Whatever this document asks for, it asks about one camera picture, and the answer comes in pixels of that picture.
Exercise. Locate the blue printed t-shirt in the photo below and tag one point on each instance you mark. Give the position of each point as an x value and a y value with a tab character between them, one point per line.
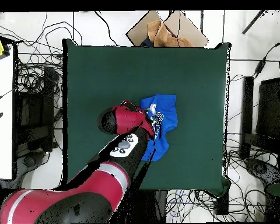
168	109

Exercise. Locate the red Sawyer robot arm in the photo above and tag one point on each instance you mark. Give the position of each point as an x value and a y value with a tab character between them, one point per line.
84	196

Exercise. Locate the dark green table cloth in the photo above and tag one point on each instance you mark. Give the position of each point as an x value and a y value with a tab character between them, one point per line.
102	70

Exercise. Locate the tan cloth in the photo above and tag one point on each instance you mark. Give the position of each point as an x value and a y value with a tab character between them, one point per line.
164	37

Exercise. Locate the open cardboard box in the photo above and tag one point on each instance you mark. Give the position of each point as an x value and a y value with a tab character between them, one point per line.
186	28

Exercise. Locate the white desk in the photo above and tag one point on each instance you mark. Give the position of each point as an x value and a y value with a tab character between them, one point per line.
1	116

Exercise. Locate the black rod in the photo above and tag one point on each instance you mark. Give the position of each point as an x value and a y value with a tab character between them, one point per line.
253	22

